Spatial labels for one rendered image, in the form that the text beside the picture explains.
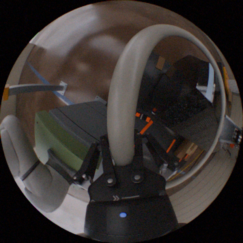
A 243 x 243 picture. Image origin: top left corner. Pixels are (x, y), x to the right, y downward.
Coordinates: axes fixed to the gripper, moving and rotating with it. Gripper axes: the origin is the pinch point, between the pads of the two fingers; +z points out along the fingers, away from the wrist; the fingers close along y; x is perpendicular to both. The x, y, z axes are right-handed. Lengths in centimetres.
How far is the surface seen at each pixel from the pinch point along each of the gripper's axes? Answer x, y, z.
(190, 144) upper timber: -78, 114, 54
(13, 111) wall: 162, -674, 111
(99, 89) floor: 25, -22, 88
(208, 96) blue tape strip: 8.0, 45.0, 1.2
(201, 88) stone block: 11.5, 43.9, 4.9
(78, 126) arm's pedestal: 0.0, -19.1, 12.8
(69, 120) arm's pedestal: 3.9, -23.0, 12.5
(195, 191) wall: -461, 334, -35
